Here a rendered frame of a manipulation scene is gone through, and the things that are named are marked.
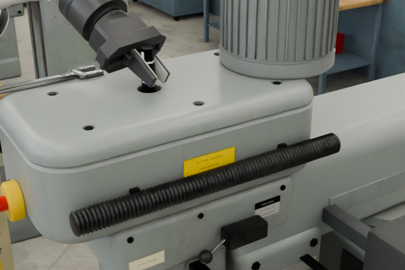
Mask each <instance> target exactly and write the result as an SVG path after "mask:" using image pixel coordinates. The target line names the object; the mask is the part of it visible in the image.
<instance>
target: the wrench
mask: <svg viewBox="0 0 405 270"><path fill-rule="evenodd" d="M90 71H91V72H90ZM101 75H104V71H102V70H97V71H95V65H89V66H83V67H78V68H77V69H71V72H67V73H63V74H58V75H53V76H49V77H43V78H38V79H35V80H29V81H24V82H20V83H15V84H9V85H6V86H1V87H0V95H2V94H5V93H11V92H16V91H20V90H25V89H30V88H33V87H39V86H44V85H47V84H52V83H58V82H61V81H66V80H72V79H75V78H79V79H81V80H82V79H86V78H93V77H98V76H101Z"/></svg>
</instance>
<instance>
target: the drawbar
mask: <svg viewBox="0 0 405 270"><path fill-rule="evenodd" d="M141 52H144V60H145V61H146V62H151V61H153V60H154V47H153V46H149V45H148V46H142V47H141V48H140V55H141ZM148 65H149V67H150V68H151V69H152V71H153V72H154V73H155V66H154V63H151V64H148ZM154 92H155V85H154V87H149V86H148V85H147V84H145V83H143V82H142V93H154Z"/></svg>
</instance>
